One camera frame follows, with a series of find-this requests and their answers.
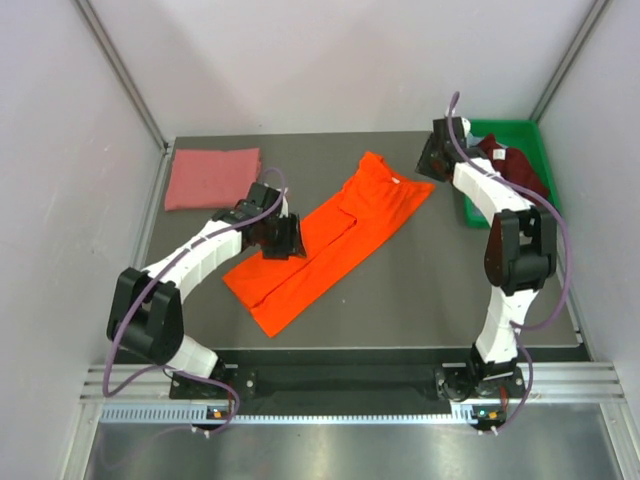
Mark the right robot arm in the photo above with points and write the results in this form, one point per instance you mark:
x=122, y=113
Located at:
x=519, y=257

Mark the green plastic bin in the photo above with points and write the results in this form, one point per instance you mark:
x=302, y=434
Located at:
x=522, y=135

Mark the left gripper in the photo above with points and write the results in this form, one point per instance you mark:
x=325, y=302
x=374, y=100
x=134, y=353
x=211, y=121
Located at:
x=291, y=242

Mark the corner aluminium post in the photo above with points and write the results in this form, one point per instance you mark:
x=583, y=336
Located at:
x=98, y=31
x=588, y=25

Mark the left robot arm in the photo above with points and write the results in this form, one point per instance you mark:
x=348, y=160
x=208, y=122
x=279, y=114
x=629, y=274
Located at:
x=146, y=316

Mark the left corner aluminium post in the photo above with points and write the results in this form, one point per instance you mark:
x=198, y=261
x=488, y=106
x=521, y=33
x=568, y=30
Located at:
x=98, y=31

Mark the orange t-shirt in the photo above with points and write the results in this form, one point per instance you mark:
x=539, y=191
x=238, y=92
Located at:
x=372, y=205

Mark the right corner aluminium post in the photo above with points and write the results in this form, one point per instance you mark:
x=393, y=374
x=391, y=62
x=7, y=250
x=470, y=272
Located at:
x=588, y=25

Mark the maroon t-shirt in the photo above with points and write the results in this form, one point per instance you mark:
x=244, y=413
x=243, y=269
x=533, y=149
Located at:
x=513, y=165

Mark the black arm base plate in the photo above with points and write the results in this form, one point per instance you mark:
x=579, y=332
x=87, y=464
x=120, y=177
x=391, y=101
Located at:
x=254, y=382

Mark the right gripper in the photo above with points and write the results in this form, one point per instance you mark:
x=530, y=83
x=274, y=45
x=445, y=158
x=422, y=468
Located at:
x=423, y=166

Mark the grey slotted cable duct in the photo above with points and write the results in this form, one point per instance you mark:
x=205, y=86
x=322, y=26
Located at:
x=205, y=414

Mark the folded pink t-shirt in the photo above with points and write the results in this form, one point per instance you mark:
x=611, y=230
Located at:
x=209, y=179

